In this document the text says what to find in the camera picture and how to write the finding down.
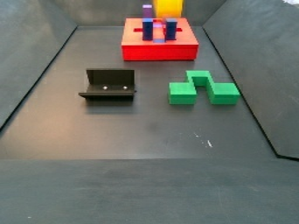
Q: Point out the long yellow block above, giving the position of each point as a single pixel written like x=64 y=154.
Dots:
x=168 y=8

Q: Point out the red slotted board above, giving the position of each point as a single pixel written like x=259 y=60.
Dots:
x=157 y=49

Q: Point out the green zigzag block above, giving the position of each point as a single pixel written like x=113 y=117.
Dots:
x=182 y=92

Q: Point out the left dark blue block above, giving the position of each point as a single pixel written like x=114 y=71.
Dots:
x=146 y=29

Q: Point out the dark blue block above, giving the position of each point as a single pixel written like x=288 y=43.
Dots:
x=170 y=28
x=146 y=29

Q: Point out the right dark blue block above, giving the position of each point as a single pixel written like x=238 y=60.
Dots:
x=170 y=28

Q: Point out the purple upright block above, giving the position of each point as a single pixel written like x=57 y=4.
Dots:
x=146 y=11

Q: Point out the black angle bracket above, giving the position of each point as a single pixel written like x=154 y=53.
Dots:
x=109 y=82

